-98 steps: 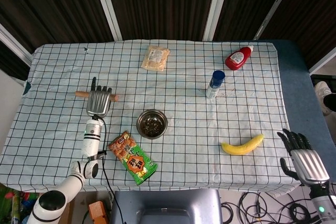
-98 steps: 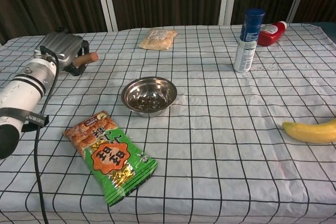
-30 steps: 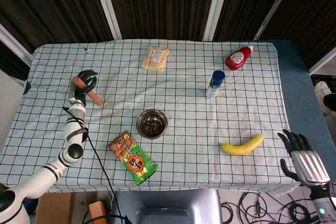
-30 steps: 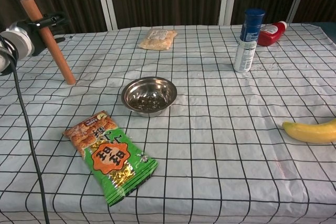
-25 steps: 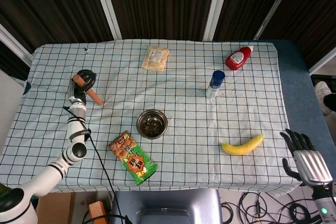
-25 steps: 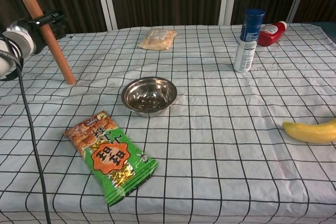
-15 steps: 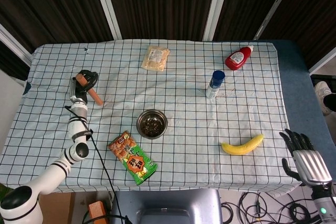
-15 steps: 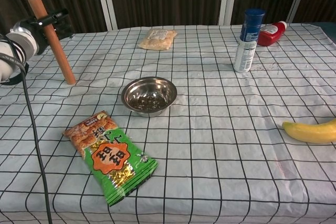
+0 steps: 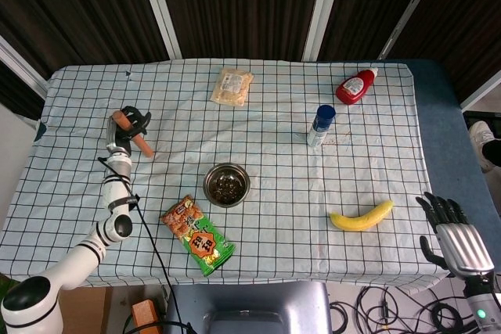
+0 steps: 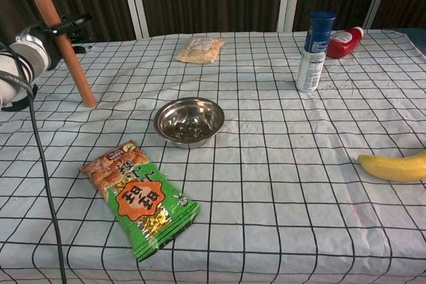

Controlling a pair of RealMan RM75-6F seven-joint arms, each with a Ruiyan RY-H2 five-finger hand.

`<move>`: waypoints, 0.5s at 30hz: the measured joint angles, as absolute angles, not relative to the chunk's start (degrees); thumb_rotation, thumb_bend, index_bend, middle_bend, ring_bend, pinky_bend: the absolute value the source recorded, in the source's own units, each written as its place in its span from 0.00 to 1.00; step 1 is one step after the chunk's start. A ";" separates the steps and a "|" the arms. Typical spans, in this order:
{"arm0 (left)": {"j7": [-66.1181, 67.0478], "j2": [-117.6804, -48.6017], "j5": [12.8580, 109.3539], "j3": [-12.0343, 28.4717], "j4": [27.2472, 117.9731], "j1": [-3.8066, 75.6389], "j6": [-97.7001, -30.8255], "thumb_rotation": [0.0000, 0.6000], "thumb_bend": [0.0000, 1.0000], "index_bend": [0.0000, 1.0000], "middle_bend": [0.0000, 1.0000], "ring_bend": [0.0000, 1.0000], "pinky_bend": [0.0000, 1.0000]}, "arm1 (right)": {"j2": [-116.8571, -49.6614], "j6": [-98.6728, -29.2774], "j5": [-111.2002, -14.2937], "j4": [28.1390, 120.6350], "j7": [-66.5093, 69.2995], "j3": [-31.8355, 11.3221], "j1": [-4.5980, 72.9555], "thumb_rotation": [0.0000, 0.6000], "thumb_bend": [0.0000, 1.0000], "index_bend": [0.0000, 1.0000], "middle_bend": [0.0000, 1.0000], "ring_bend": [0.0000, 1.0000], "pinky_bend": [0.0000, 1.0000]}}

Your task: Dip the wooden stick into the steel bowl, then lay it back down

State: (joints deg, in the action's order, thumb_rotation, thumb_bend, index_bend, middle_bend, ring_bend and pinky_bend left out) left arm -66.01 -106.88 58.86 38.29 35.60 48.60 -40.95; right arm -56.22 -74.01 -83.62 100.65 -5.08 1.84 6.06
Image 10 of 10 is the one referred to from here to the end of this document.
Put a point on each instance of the white black checkered tablecloth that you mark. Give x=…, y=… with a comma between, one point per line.
x=283, y=171

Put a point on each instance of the yellow banana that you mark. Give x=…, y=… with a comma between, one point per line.
x=392, y=168

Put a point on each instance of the brown wooden stick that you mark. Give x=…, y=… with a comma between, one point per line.
x=77, y=71

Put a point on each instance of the stainless steel bowl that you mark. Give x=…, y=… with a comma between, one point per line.
x=196, y=111

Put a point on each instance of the beige food packet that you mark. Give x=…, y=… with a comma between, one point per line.
x=199, y=51

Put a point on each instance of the red ketchup bottle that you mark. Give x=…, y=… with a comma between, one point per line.
x=342, y=43

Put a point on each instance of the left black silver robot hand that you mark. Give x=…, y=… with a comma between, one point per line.
x=65, y=26

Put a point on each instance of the green orange snack bag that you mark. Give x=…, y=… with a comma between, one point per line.
x=143, y=204

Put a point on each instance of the blue white canister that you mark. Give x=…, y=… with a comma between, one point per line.
x=313, y=61

